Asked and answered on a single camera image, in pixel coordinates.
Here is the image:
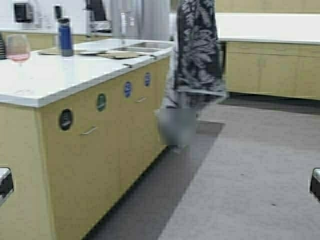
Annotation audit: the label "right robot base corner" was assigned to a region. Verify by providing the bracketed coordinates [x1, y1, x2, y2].
[309, 168, 320, 201]

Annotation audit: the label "wooden kitchen island cabinet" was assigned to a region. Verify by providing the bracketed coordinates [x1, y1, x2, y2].
[0, 57, 169, 240]

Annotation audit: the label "blue metal water bottle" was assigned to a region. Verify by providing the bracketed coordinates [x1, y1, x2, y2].
[58, 17, 74, 57]

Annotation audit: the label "island stainless sink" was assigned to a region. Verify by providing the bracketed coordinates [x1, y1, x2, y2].
[112, 42, 173, 53]

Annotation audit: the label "blue recycling label sticker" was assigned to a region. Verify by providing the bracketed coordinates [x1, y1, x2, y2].
[123, 81, 133, 98]

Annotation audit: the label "black white patterned cloth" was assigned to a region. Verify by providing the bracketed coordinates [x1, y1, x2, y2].
[160, 0, 228, 112]

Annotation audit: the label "black paper towel dispenser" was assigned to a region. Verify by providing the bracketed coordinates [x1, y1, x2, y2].
[13, 2, 33, 24]

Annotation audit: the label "grey plate near sink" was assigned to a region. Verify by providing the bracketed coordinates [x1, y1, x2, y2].
[76, 50, 107, 55]

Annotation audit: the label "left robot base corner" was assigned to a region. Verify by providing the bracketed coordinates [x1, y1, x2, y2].
[0, 167, 14, 206]

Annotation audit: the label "wine glass with pink liquid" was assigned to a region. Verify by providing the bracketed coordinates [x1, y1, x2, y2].
[6, 34, 31, 67]

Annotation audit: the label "green compost label sticker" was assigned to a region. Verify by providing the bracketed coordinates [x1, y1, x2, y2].
[96, 93, 107, 112]

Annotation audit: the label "black wall soap dispenser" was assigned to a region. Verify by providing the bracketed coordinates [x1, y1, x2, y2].
[54, 5, 62, 20]

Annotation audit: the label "island chrome faucet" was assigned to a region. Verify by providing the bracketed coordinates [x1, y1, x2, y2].
[120, 11, 127, 45]

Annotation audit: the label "black trash label sticker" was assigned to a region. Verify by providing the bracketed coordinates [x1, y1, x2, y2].
[58, 108, 73, 131]

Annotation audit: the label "background wooden counter cabinets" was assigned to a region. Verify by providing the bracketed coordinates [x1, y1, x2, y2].
[225, 41, 320, 100]

